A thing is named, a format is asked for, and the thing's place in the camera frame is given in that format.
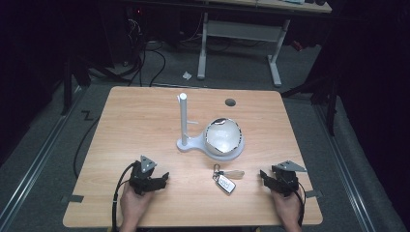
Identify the small red object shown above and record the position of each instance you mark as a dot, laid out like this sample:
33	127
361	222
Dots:
297	45

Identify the grey tape strip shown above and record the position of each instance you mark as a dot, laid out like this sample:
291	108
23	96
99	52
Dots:
314	193
73	198

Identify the crumpled white paper scrap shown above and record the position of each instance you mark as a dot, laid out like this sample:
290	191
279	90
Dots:
187	75

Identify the person's right hand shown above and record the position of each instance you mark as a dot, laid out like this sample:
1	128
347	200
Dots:
288	209

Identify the metal floor rail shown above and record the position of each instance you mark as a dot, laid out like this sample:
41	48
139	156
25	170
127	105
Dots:
346	170
35	164

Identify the white bowl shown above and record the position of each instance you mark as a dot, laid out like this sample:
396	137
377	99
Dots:
224	137

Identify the pale tassel key pendant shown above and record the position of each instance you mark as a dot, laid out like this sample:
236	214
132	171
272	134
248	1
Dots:
234	174

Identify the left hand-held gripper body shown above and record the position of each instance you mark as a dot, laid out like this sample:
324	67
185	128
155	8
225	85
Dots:
141	180

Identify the black tripod stand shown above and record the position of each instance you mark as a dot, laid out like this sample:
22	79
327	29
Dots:
67	87
332	103

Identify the dark round table grommet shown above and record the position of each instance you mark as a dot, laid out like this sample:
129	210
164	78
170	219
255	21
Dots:
230	102

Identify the white stand with pole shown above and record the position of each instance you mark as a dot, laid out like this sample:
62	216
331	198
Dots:
183	122

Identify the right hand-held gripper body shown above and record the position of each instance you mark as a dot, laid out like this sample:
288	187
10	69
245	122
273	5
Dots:
286	180

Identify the wooden desk with white frame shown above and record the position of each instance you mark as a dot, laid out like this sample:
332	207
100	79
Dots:
245	31

